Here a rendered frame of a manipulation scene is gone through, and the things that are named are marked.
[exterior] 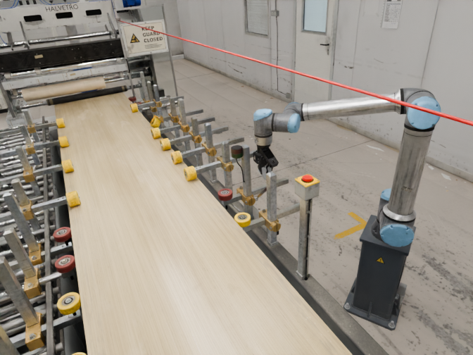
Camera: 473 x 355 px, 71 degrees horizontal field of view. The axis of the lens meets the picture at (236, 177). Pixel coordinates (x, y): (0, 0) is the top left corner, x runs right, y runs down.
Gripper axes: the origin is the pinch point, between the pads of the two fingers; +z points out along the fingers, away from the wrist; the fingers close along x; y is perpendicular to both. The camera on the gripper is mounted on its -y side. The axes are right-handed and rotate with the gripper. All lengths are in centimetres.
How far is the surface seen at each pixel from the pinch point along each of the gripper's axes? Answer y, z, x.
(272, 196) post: -19.0, -2.1, 8.7
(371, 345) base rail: -84, 29, 7
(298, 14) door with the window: 321, -44, -257
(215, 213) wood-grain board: -2.7, 8.5, 32.4
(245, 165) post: 6.0, -8.3, 9.1
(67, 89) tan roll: 262, -7, 82
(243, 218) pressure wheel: -14.0, 8.0, 22.3
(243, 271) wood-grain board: -44, 9, 39
